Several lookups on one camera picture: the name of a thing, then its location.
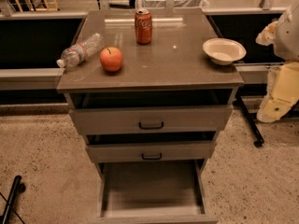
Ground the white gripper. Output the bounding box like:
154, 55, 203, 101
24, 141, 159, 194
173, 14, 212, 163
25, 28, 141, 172
255, 0, 299, 122

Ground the red apple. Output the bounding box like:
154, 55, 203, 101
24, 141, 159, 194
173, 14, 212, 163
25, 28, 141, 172
99, 47, 123, 72

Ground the top grey drawer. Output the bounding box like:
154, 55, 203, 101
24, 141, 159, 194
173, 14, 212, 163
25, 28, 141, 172
70, 105, 233, 135

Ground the grey drawer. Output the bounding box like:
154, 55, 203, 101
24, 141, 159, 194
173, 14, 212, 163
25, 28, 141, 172
91, 161, 218, 224
86, 141, 216, 163
70, 105, 233, 135

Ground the grey drawer cabinet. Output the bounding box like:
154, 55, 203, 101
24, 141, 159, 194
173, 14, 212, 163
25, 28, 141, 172
56, 7, 245, 224

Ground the middle grey drawer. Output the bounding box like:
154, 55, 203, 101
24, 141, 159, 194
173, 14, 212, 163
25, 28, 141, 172
86, 141, 216, 163

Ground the bottom grey drawer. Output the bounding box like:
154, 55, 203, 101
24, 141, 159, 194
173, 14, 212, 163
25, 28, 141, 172
91, 161, 218, 224

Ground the white bowl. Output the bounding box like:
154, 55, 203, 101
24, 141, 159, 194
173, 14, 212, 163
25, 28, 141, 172
203, 38, 247, 65

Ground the red soda can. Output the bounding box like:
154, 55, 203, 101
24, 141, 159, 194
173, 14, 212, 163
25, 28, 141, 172
135, 8, 152, 45

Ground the clear plastic water bottle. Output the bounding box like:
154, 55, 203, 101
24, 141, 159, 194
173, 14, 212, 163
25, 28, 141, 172
56, 33, 104, 68

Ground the black stand leg left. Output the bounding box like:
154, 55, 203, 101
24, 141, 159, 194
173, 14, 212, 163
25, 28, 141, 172
0, 175, 26, 224

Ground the black table frame right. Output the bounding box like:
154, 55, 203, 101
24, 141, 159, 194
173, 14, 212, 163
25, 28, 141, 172
234, 92, 299, 148

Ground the white wire basket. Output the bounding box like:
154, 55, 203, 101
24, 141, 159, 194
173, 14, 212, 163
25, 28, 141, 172
135, 0, 209, 9

